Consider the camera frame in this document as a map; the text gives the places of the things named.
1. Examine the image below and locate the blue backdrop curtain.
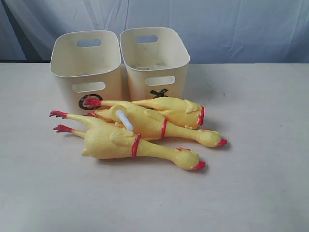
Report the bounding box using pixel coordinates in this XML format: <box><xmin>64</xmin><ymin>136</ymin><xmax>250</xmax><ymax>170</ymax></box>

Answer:
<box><xmin>0</xmin><ymin>0</ymin><xmax>309</xmax><ymax>63</ymax></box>

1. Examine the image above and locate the cream bin marked circle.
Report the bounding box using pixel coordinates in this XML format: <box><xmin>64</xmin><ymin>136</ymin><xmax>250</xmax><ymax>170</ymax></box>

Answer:
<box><xmin>50</xmin><ymin>30</ymin><xmax>123</xmax><ymax>114</ymax></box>

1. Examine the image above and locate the chicken head with white squeaker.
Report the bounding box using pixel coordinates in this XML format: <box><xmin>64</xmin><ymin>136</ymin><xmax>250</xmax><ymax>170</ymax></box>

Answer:
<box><xmin>93</xmin><ymin>104</ymin><xmax>134</xmax><ymax>131</ymax></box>

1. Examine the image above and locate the headless yellow rubber chicken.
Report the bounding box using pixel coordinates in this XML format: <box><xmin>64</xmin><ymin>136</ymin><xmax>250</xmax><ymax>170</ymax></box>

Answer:
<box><xmin>132</xmin><ymin>97</ymin><xmax>205</xmax><ymax>129</ymax></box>

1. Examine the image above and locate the cream bin marked cross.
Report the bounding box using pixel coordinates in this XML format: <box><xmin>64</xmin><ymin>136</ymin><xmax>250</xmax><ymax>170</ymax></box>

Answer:
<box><xmin>120</xmin><ymin>27</ymin><xmax>190</xmax><ymax>101</ymax></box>

